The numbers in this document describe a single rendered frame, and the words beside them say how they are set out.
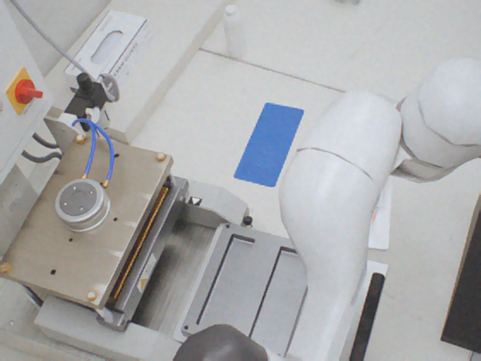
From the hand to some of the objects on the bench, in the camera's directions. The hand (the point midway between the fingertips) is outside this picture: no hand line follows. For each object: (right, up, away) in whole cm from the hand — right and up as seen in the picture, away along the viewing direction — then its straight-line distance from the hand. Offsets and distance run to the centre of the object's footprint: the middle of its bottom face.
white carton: (-7, +62, +77) cm, 99 cm away
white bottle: (+24, +66, +81) cm, 107 cm away
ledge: (+5, +78, +92) cm, 121 cm away
